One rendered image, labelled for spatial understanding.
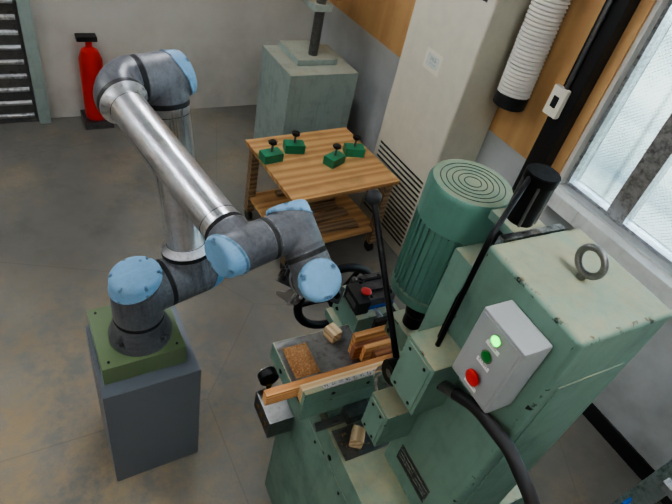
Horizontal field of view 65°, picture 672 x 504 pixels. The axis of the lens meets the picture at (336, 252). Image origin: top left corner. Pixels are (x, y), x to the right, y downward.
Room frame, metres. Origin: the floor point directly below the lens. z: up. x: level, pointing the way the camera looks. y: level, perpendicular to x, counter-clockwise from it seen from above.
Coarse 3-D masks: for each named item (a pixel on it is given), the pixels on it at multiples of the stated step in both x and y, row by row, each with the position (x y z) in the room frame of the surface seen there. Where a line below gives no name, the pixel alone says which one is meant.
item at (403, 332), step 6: (396, 312) 0.95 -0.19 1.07; (402, 312) 0.96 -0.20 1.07; (396, 318) 0.93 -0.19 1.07; (396, 324) 0.92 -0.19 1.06; (402, 324) 0.92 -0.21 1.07; (396, 330) 0.91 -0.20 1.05; (402, 330) 0.90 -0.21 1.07; (408, 330) 0.90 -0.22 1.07; (414, 330) 0.91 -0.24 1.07; (402, 336) 0.89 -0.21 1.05; (408, 336) 0.88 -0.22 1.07; (402, 342) 0.89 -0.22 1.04; (402, 348) 0.88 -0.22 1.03
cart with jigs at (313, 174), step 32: (256, 160) 2.45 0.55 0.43; (288, 160) 2.37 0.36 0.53; (320, 160) 2.45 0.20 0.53; (352, 160) 2.53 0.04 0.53; (256, 192) 2.50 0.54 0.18; (288, 192) 2.09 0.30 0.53; (320, 192) 2.16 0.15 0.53; (352, 192) 2.25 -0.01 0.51; (384, 192) 2.43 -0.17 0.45; (320, 224) 2.33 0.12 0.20; (352, 224) 2.40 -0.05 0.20
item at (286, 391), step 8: (368, 360) 0.89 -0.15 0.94; (376, 360) 0.89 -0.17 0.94; (344, 368) 0.84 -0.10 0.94; (352, 368) 0.85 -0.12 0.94; (312, 376) 0.79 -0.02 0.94; (320, 376) 0.80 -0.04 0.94; (328, 376) 0.80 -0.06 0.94; (288, 384) 0.75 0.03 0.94; (296, 384) 0.76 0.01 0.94; (264, 392) 0.72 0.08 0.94; (272, 392) 0.72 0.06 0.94; (280, 392) 0.73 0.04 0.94; (288, 392) 0.74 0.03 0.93; (296, 392) 0.75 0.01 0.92; (264, 400) 0.71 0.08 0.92; (272, 400) 0.71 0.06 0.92; (280, 400) 0.73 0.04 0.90
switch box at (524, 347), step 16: (496, 304) 0.62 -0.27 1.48; (512, 304) 0.63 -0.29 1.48; (480, 320) 0.60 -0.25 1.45; (496, 320) 0.59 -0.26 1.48; (512, 320) 0.60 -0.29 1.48; (528, 320) 0.60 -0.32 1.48; (480, 336) 0.59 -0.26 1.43; (512, 336) 0.56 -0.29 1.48; (528, 336) 0.57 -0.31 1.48; (544, 336) 0.58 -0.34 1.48; (464, 352) 0.60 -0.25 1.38; (480, 352) 0.58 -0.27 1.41; (512, 352) 0.54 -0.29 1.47; (528, 352) 0.54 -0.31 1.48; (544, 352) 0.55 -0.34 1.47; (464, 368) 0.59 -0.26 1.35; (480, 368) 0.57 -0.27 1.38; (496, 368) 0.55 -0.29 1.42; (512, 368) 0.53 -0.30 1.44; (528, 368) 0.55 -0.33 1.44; (464, 384) 0.58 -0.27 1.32; (480, 384) 0.56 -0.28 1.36; (496, 384) 0.54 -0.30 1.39; (512, 384) 0.54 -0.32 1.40; (480, 400) 0.54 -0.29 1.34; (496, 400) 0.53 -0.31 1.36; (512, 400) 0.56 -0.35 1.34
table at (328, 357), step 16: (336, 320) 1.06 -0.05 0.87; (304, 336) 0.94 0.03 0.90; (320, 336) 0.96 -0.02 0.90; (272, 352) 0.89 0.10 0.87; (320, 352) 0.90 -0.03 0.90; (336, 352) 0.92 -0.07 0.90; (288, 368) 0.83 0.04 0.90; (320, 368) 0.85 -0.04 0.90; (336, 368) 0.87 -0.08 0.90; (336, 400) 0.78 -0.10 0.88; (352, 400) 0.81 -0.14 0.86; (304, 416) 0.73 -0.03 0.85
